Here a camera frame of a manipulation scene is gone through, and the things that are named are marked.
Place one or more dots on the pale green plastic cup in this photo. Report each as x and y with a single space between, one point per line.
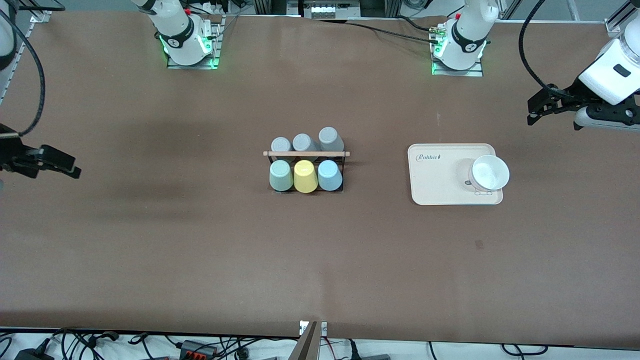
281 176

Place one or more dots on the metal camera pole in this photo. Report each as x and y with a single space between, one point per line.
306 345

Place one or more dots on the metal corner bracket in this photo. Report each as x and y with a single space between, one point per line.
613 27
40 17

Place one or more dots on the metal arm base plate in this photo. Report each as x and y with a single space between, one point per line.
216 45
477 72

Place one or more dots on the cream tray with Rabbit print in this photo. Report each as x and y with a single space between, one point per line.
435 180

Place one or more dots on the white power strip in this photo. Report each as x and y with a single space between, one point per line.
321 10

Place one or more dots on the black and orange connector box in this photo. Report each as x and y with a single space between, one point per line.
197 348

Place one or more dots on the white pole bracket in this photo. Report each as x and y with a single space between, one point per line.
323 328

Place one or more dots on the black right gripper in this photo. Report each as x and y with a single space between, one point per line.
15 155

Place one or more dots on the white ceramic bowl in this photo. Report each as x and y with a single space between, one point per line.
490 172

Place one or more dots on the yellow plastic cup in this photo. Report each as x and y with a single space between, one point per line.
305 177

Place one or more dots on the light blue plastic cup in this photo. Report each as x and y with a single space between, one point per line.
330 176

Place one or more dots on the grey plastic cup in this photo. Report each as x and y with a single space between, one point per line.
281 144
304 142
331 138

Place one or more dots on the black power adapter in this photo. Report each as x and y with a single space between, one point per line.
32 355

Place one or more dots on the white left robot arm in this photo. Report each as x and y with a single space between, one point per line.
465 35

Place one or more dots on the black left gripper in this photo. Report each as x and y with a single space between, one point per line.
573 93

